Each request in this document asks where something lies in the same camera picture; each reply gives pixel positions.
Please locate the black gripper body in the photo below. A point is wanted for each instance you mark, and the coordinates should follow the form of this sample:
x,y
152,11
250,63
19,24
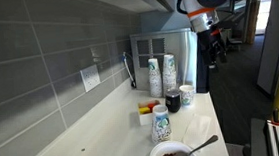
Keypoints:
x,y
208,46

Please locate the white paper napkin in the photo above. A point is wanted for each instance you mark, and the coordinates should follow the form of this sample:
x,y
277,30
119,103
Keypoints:
x,y
197,128

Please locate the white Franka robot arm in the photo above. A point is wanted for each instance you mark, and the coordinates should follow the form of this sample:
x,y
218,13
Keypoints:
x,y
191,0

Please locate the stainless steel appliance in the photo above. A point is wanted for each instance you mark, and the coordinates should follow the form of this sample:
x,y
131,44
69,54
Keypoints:
x,y
173,45

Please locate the single patterned paper cup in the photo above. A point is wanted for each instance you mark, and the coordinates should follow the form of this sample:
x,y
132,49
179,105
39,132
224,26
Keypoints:
x,y
187,96

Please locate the tall patterned paper cup stack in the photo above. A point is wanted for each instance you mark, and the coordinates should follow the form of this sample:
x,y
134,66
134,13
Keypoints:
x,y
155,78
169,74

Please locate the black tumbler with lid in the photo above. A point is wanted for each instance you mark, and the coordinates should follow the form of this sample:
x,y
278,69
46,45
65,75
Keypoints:
x,y
173,101

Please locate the red condiment packet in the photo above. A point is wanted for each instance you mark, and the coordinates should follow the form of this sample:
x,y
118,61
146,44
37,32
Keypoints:
x,y
152,105

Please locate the metal spoon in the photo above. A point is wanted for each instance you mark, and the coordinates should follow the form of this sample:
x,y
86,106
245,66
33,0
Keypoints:
x,y
201,145

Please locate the yellow condiment packet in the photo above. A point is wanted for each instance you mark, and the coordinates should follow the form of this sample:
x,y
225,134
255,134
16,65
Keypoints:
x,y
144,110

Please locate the yellow red small container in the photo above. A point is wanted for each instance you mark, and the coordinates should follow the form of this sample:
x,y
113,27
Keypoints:
x,y
146,118

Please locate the white bowl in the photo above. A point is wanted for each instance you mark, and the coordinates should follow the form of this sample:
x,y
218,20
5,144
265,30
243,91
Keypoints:
x,y
163,149

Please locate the white wall outlet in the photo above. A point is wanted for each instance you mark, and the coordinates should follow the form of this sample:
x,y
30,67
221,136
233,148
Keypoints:
x,y
90,78

